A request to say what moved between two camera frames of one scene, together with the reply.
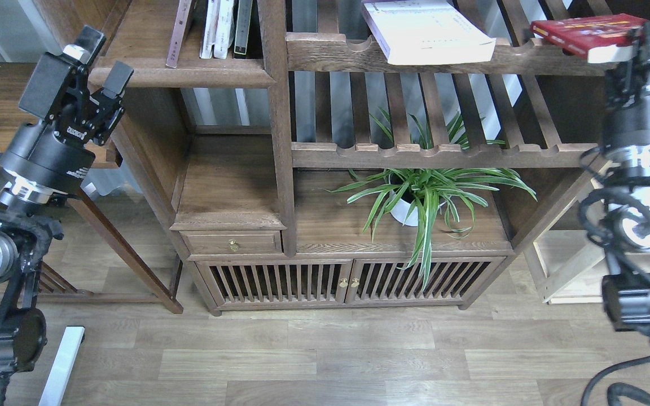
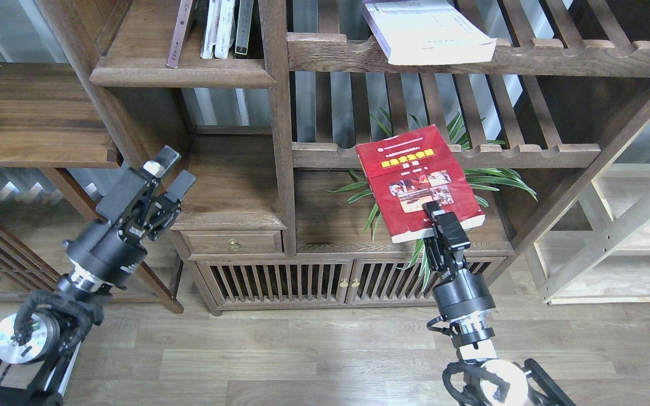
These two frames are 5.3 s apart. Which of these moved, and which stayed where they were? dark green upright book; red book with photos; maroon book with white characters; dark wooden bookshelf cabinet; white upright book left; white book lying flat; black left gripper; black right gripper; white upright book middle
Moved: red book with photos; black left gripper; black right gripper
Stayed: maroon book with white characters; white upright book middle; dark wooden bookshelf cabinet; white book lying flat; dark green upright book; white upright book left
